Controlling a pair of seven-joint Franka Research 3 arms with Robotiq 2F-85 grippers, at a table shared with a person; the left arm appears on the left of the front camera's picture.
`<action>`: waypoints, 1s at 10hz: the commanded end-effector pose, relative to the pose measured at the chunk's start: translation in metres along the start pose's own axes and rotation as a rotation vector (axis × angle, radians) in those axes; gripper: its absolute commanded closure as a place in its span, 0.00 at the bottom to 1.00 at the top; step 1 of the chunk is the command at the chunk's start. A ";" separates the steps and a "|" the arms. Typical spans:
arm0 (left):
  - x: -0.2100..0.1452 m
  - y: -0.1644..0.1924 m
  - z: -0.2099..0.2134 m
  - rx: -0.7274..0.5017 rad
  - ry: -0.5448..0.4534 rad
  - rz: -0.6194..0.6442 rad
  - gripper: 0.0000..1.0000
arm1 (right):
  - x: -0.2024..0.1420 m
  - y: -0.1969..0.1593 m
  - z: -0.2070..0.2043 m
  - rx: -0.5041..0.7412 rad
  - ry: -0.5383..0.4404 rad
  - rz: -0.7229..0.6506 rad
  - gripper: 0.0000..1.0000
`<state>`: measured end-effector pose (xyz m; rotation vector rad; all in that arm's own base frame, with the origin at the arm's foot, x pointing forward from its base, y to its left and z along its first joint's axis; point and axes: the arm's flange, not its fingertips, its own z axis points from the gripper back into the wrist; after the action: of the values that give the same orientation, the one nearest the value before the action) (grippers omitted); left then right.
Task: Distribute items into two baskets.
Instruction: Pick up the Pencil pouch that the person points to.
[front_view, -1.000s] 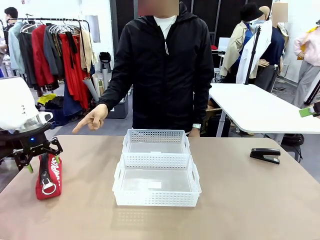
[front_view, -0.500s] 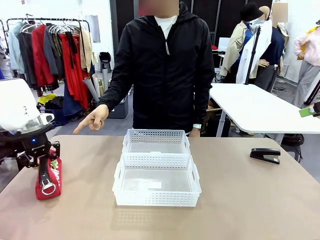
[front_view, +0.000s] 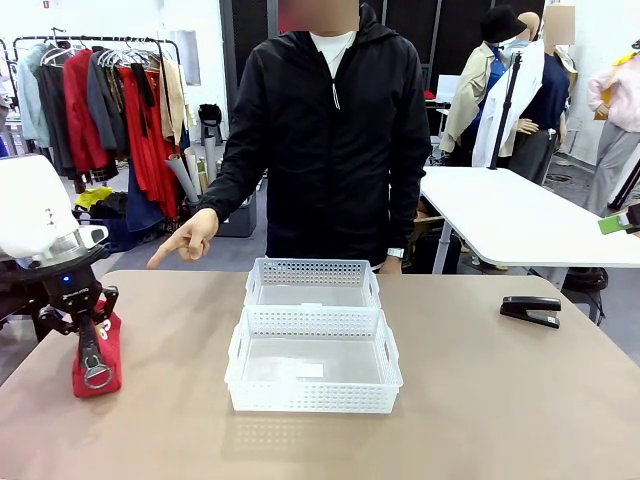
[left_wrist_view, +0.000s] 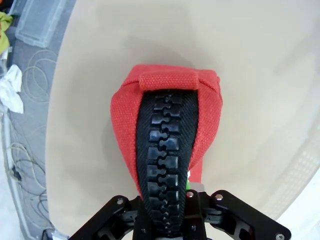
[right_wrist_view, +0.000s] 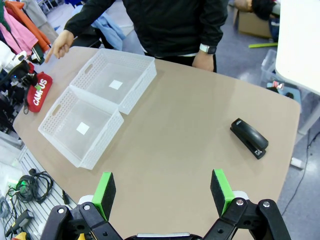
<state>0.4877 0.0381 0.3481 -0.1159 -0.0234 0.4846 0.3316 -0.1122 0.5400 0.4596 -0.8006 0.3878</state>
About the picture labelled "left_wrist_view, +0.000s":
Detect white crumpled cloth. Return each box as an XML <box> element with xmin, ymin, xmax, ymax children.
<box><xmin>0</xmin><ymin>64</ymin><xmax>25</xmax><ymax>114</ymax></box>

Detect thin looped floor cable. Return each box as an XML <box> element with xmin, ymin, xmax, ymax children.
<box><xmin>21</xmin><ymin>48</ymin><xmax>58</xmax><ymax>102</ymax></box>

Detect white floor cable duct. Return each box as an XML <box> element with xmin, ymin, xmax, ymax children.
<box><xmin>0</xmin><ymin>109</ymin><xmax>35</xmax><ymax>240</ymax></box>

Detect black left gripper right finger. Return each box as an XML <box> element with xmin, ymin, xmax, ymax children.
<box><xmin>185</xmin><ymin>174</ymin><xmax>292</xmax><ymax>240</ymax></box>

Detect yellow-green cloth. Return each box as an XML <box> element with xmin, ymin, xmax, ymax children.
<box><xmin>0</xmin><ymin>11</ymin><xmax>14</xmax><ymax>55</ymax></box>

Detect clear plastic storage box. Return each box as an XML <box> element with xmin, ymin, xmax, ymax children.
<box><xmin>15</xmin><ymin>0</ymin><xmax>67</xmax><ymax>49</ymax></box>

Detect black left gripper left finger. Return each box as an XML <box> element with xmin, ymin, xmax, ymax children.
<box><xmin>67</xmin><ymin>194</ymin><xmax>145</xmax><ymax>240</ymax></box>

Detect red Campus zipper pouch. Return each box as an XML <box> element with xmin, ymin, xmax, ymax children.
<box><xmin>110</xmin><ymin>64</ymin><xmax>223</xmax><ymax>237</ymax></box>

